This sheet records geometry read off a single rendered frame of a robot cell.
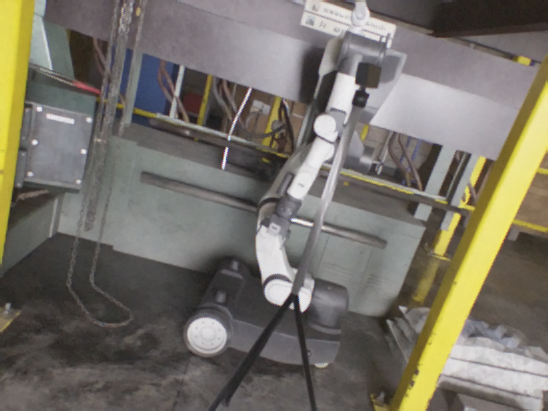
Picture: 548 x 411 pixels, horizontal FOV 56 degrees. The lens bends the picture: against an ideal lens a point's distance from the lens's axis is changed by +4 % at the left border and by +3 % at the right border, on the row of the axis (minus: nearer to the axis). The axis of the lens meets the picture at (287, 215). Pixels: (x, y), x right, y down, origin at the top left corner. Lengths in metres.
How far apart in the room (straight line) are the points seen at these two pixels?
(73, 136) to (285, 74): 1.03
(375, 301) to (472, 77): 1.29
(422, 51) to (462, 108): 0.35
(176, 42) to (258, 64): 0.40
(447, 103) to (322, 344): 1.36
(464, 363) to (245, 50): 1.81
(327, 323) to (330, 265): 0.58
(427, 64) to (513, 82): 0.44
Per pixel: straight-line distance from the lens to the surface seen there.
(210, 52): 2.64
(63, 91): 2.34
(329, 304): 2.27
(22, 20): 1.86
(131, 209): 2.81
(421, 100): 2.73
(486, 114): 2.84
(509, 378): 2.76
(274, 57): 2.62
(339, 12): 2.67
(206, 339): 2.19
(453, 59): 2.78
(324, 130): 1.83
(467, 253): 1.94
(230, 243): 2.77
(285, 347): 2.21
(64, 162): 2.34
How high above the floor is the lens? 1.26
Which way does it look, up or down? 17 degrees down
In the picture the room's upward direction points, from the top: 18 degrees clockwise
